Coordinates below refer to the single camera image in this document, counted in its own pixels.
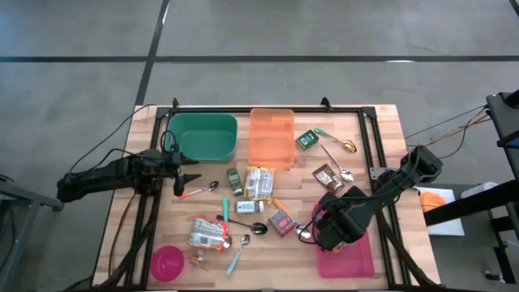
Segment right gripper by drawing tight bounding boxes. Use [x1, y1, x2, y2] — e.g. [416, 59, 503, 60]
[315, 194, 368, 251]

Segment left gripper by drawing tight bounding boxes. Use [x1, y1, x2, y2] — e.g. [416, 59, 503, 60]
[160, 150, 203, 198]

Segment red beef ramen packet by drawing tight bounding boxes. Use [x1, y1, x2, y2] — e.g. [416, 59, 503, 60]
[330, 242, 354, 255]

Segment orange-handled small spoon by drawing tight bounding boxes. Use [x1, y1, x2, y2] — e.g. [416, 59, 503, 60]
[178, 180, 221, 200]

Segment green-label glass spice jar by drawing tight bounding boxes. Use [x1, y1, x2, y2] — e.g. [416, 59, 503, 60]
[225, 167, 244, 197]

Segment brown snack packet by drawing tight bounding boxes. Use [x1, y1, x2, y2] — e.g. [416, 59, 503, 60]
[311, 163, 345, 195]

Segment smoked paprika tin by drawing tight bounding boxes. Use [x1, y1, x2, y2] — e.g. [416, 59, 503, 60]
[267, 208, 297, 238]

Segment white-label bagel spice jar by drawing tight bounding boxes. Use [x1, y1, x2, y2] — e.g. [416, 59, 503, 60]
[234, 200, 265, 215]

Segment yellow ramen packet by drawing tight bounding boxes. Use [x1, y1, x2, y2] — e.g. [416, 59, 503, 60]
[243, 166, 276, 201]

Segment green plastic bin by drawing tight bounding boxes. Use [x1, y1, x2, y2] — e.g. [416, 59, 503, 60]
[165, 112, 238, 163]

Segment pink plastic tray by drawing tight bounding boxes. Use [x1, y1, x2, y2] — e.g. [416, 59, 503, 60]
[311, 202, 376, 279]

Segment plain silver spoon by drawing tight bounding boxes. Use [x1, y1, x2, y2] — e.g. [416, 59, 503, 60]
[320, 144, 355, 183]

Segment black metal spoon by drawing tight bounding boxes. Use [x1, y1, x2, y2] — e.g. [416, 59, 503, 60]
[215, 214, 269, 236]

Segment orange translucent plastic bin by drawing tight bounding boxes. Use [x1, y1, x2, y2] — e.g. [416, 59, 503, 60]
[248, 107, 296, 170]

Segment orange cloth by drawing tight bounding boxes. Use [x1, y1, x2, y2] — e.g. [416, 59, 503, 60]
[418, 191, 447, 214]

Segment pink plastic bowl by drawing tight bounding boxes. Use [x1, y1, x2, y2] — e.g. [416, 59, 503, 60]
[148, 244, 186, 283]

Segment white paper sheet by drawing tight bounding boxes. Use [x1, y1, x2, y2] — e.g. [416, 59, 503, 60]
[416, 186, 466, 237]

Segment white plastic box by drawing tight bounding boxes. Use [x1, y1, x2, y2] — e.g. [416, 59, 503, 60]
[461, 181, 499, 200]

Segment grey metal table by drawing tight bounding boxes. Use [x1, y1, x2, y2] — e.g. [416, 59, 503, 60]
[0, 174, 65, 292]

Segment black metal stand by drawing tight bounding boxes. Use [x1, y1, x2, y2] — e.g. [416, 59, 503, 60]
[423, 89, 519, 285]

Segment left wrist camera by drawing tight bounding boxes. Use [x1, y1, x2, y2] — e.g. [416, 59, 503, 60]
[164, 142, 182, 163]

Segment looped black cable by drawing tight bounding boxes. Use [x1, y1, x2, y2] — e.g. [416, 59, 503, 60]
[160, 129, 180, 154]

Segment teal-handled spoon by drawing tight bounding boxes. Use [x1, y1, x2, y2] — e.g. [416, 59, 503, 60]
[221, 197, 234, 250]

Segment green-handled gold spoon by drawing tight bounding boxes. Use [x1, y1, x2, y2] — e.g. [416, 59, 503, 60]
[313, 127, 358, 154]

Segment hanging black cable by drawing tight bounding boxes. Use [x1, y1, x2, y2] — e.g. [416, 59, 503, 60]
[107, 192, 137, 279]

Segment light-blue-handled spoon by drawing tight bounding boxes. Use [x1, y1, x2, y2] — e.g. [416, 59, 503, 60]
[225, 234, 251, 277]

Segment thin black cable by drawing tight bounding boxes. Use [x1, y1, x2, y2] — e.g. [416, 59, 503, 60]
[405, 105, 487, 141]

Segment yellow cable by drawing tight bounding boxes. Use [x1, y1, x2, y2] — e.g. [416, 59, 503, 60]
[421, 115, 491, 148]

